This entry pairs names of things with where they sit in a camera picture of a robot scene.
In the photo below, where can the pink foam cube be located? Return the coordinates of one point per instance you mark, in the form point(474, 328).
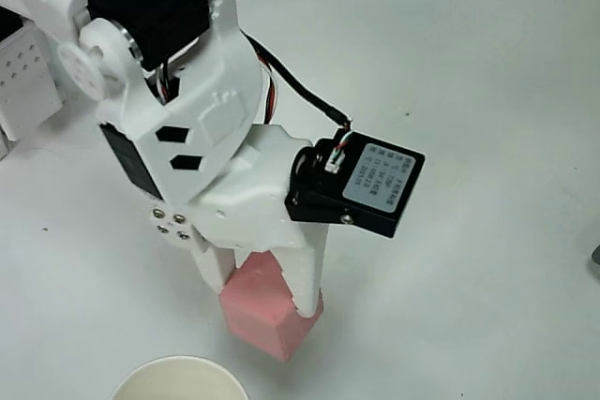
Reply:
point(262, 315)

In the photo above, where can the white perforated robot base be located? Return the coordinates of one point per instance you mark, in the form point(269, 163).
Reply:
point(23, 86)

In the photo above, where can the white paper cup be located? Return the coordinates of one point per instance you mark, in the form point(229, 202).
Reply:
point(178, 379)

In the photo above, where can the grey object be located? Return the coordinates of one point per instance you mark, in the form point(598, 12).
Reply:
point(595, 262)

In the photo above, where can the black camera module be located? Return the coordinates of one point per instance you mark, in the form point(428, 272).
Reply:
point(375, 184)

